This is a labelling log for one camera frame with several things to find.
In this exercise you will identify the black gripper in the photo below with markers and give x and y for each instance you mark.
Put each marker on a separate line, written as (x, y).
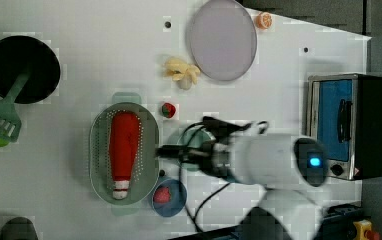
(206, 158)

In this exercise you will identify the red ketchup bottle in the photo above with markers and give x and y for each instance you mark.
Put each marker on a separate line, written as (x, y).
(123, 147)

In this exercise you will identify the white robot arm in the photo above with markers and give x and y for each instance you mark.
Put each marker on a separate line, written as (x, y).
(291, 169)

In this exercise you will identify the green perforated strainer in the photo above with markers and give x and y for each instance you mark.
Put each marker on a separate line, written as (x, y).
(145, 170)

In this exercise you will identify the green cup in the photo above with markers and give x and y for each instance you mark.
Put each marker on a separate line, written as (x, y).
(195, 137)

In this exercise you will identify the strawberry toy on table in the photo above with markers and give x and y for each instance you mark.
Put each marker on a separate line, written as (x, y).
(168, 110)

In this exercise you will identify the strawberry toy in bowl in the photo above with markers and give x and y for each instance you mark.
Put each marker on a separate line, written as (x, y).
(162, 195)

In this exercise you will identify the blue bowl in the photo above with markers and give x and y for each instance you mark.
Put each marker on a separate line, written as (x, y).
(178, 197)

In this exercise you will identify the peeled banana toy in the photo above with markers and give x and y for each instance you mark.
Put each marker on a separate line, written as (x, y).
(184, 74)

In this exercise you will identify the grey round plate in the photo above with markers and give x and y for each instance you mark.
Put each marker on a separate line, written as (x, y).
(223, 39)

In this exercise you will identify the orange slice toy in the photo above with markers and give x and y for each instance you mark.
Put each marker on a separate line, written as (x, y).
(264, 20)

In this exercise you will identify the black object at edge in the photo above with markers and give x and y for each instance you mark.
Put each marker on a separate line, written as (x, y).
(18, 228)

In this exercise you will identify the green slotted spatula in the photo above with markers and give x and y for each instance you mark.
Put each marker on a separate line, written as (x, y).
(10, 123)

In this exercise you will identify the black toaster oven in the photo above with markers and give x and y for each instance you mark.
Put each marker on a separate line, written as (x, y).
(344, 112)

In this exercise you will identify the black round pan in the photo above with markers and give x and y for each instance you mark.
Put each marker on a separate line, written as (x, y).
(18, 53)

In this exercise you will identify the yellow red emergency button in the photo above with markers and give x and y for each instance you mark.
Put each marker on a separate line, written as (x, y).
(364, 231)

